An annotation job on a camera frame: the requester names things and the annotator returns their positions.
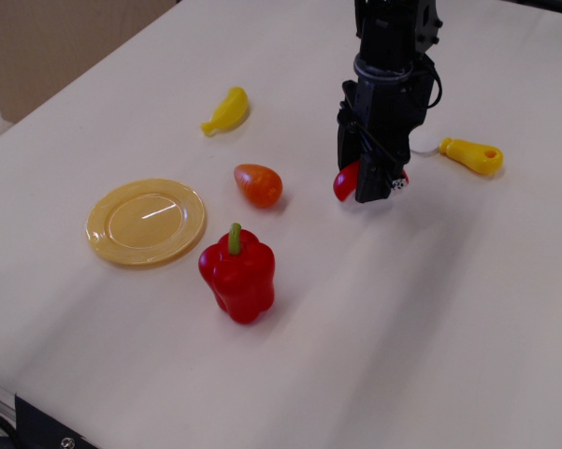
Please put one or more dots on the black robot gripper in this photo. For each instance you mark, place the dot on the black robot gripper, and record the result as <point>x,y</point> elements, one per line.
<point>378,117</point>

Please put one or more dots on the yellow handled toy knife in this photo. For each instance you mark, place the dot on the yellow handled toy knife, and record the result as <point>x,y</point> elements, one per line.
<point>482,159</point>

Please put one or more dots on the orange toy carrot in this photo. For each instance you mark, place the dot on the orange toy carrot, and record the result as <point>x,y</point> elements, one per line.
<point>261,185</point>

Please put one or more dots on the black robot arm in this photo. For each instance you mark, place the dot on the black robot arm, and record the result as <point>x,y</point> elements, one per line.
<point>394,39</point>

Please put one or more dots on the yellow toy banana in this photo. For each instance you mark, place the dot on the yellow toy banana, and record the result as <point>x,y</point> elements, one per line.
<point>229,114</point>

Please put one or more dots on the red and white toy sushi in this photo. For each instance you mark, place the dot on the red and white toy sushi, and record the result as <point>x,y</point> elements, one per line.
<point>345,183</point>

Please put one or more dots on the yellow plastic plate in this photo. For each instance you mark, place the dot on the yellow plastic plate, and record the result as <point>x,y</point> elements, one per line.
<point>147,222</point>

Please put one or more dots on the black corner bracket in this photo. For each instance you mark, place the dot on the black corner bracket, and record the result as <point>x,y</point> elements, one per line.
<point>37,429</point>

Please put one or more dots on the red toy bell pepper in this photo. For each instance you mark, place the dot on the red toy bell pepper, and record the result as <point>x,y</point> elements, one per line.
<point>239,270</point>

